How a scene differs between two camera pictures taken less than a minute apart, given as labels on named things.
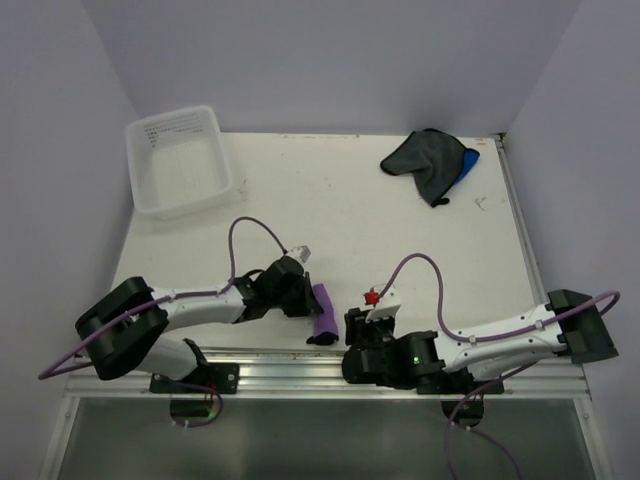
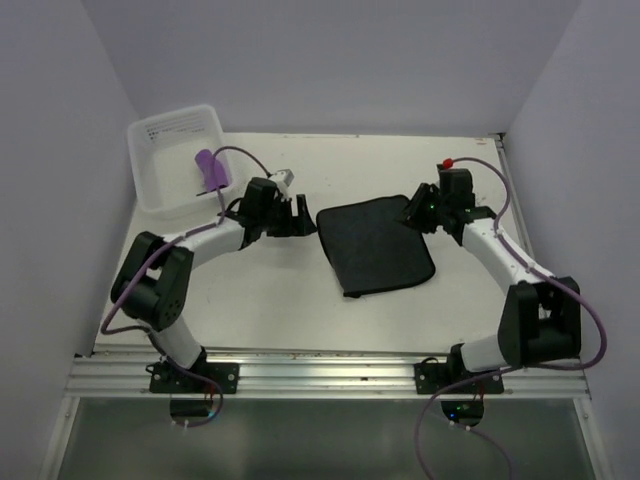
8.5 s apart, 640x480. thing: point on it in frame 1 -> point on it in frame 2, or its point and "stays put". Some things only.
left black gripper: x=307 y=304 -> x=294 y=225
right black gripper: x=357 y=326 -> x=412 y=213
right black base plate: x=460 y=383 stays put
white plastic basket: x=178 y=160 stays put
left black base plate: x=202 y=379 stays put
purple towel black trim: x=325 y=327 -> x=214 y=172
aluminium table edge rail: x=530 y=252 stays put
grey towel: x=432 y=158 -> x=371 y=249
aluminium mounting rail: x=313 y=373 stays put
